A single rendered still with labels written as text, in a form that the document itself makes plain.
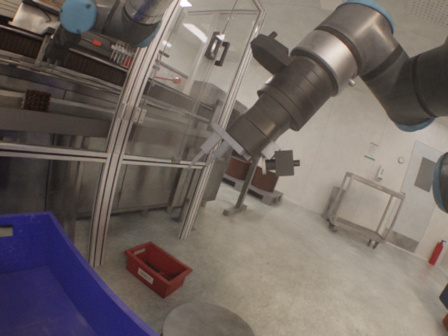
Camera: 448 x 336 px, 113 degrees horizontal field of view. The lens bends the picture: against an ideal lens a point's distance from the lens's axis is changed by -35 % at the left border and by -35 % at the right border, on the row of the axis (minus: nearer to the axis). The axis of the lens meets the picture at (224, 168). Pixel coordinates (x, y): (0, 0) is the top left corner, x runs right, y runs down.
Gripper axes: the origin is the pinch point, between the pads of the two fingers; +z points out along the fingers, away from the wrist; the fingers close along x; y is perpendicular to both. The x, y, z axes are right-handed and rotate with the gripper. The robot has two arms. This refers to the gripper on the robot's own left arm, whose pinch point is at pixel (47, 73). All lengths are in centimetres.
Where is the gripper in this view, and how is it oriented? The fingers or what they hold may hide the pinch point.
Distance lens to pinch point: 85.3
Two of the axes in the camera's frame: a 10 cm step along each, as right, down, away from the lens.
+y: -3.6, -9.1, 1.9
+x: -4.8, 0.0, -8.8
